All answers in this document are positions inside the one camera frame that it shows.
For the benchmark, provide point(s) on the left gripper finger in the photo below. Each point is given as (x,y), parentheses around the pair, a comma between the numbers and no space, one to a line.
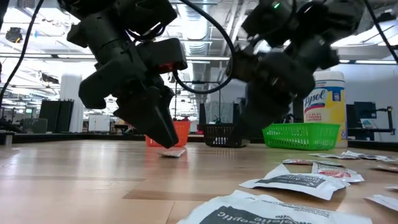
(169,118)
(143,115)

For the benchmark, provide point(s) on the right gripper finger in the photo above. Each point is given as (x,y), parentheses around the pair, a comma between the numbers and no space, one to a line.
(243,115)
(267,109)

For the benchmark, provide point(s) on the green plastic basket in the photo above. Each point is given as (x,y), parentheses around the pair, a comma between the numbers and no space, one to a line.
(301,137)

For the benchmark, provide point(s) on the black print antiseptic towelette packet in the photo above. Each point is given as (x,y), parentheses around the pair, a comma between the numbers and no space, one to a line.
(357,154)
(295,183)
(248,216)

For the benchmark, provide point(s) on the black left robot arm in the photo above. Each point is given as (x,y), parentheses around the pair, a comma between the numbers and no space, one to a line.
(140,12)

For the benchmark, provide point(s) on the black monitor on arm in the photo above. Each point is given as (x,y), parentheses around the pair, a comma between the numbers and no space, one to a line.
(360,110)

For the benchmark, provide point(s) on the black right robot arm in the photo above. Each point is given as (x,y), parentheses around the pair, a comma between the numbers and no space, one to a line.
(311,18)

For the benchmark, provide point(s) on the orange plastic basket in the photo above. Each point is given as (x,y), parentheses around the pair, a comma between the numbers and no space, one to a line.
(183,133)

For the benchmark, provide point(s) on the black plastic basket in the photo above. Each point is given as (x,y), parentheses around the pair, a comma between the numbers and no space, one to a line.
(222,135)

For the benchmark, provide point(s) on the white cabinet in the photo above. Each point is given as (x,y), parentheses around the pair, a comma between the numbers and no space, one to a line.
(99,123)

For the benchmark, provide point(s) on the yellow Lysol wipes canister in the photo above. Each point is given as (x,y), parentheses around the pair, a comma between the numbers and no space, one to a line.
(329,105)

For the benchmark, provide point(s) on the long ceiling light bar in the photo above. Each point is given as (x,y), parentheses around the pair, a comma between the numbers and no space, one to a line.
(211,58)

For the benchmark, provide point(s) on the white pillar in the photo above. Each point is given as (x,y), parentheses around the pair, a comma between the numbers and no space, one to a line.
(70,118)

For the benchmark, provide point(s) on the black partition panels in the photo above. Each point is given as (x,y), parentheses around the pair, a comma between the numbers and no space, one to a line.
(56,115)

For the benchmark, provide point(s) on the black ceiling lamp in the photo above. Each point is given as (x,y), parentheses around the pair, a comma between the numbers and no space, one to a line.
(14,35)

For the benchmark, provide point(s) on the grey bin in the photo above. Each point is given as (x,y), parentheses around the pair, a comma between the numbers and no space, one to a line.
(34,126)

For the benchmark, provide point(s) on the plain white flat packet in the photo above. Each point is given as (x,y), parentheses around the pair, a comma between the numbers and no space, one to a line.
(385,201)

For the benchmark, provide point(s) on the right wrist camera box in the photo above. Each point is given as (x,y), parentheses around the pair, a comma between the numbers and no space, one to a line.
(245,65)

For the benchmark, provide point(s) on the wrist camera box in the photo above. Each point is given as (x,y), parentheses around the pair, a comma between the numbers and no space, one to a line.
(245,65)
(161,53)

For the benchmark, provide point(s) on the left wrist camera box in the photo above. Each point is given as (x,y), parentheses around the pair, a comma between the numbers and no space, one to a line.
(161,53)

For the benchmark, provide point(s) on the silver ventilation duct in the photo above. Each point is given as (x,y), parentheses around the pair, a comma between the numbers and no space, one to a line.
(199,34)

